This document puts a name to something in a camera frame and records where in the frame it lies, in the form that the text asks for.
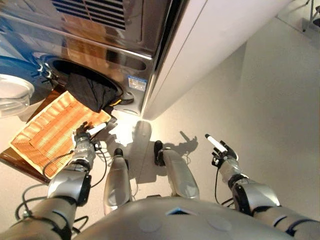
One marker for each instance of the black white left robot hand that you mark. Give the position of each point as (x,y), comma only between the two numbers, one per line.
(81,131)

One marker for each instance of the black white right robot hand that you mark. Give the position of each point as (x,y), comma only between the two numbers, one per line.
(226,153)

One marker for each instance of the black garment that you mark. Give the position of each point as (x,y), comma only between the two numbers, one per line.
(92,92)

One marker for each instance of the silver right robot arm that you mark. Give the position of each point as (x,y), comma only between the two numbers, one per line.
(255,192)

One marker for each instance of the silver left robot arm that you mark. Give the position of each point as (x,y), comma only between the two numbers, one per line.
(65,185)

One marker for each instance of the round glass washing machine door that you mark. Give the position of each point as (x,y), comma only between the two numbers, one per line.
(15,75)

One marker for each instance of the dark grey washing machine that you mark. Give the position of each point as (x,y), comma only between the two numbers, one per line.
(100,37)

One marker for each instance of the wicker laundry basket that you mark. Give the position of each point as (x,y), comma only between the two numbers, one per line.
(50,132)

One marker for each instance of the black left robot foot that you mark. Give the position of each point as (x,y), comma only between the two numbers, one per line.
(118,152)

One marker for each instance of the black robot foot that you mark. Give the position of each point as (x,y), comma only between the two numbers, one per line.
(158,150)
(118,152)

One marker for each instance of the silver right robot leg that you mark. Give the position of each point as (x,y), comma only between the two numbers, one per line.
(182,175)

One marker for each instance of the silver robot leg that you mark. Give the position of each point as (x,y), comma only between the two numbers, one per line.
(182,175)
(117,185)

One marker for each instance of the silver left robot leg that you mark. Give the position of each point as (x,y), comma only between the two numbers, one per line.
(117,185)

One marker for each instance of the black right robot foot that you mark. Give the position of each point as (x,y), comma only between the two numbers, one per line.
(158,150)

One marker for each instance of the blue bordered info sticker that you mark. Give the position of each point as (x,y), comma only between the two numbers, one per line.
(137,82)

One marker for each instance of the grey robot torso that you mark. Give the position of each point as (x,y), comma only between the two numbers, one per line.
(180,225)

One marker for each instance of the white tall side panel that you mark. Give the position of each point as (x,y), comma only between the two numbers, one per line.
(212,50)

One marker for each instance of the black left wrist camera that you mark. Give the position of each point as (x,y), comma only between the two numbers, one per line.
(96,145)

